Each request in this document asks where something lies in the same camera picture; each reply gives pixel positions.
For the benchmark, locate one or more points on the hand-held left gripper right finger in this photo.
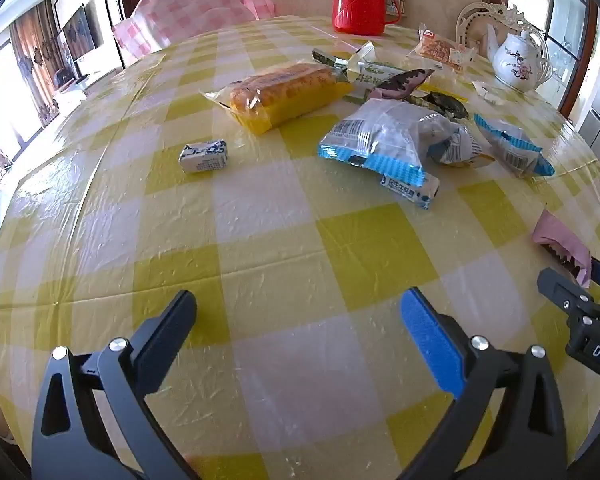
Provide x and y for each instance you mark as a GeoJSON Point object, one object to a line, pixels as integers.
{"type": "Point", "coordinates": [430, 335]}

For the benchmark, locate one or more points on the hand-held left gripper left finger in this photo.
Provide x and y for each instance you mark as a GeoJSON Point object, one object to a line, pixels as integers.
{"type": "Point", "coordinates": [172, 320]}

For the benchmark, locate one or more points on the pink black snack packet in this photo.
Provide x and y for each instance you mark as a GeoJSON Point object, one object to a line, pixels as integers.
{"type": "Point", "coordinates": [555, 232]}
{"type": "Point", "coordinates": [402, 82]}

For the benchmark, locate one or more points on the small white blue packet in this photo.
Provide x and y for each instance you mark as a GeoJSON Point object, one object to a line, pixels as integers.
{"type": "Point", "coordinates": [205, 156]}
{"type": "Point", "coordinates": [410, 189]}

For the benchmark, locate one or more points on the clear bread packet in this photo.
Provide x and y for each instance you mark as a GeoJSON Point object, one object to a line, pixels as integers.
{"type": "Point", "coordinates": [435, 50]}

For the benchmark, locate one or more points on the yellow checked tablecloth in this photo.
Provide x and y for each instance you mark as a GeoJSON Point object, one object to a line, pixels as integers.
{"type": "Point", "coordinates": [280, 270]}

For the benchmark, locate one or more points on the blue edged snack packet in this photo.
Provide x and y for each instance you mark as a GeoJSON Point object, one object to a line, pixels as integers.
{"type": "Point", "coordinates": [517, 152]}

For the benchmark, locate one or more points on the crumpled white snack packet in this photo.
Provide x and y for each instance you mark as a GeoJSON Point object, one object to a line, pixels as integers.
{"type": "Point", "coordinates": [460, 147]}

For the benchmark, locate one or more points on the large blue white snack bag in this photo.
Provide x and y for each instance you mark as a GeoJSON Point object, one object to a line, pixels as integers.
{"type": "Point", "coordinates": [375, 140]}

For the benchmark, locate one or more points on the small white wrapper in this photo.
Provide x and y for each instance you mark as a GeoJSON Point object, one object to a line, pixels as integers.
{"type": "Point", "coordinates": [487, 91]}

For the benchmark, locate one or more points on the dark green gold packet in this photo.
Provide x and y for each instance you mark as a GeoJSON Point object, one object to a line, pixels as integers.
{"type": "Point", "coordinates": [442, 104]}

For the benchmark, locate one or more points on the white floral teapot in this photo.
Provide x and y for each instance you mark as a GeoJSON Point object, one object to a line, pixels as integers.
{"type": "Point", "coordinates": [517, 60]}

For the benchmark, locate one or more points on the yellow cake packet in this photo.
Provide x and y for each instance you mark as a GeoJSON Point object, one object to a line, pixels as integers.
{"type": "Point", "coordinates": [280, 95]}

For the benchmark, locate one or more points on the dark green strip packet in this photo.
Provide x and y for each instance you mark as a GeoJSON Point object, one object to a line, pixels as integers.
{"type": "Point", "coordinates": [327, 58]}

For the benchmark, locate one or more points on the brown patterned curtain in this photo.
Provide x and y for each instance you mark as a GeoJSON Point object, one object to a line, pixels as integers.
{"type": "Point", "coordinates": [30, 55]}

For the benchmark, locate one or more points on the flat screen television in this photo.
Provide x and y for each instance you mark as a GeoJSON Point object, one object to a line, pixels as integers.
{"type": "Point", "coordinates": [74, 25]}

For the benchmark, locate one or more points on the pink checked chair cover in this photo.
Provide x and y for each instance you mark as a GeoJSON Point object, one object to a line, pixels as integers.
{"type": "Point", "coordinates": [190, 5]}

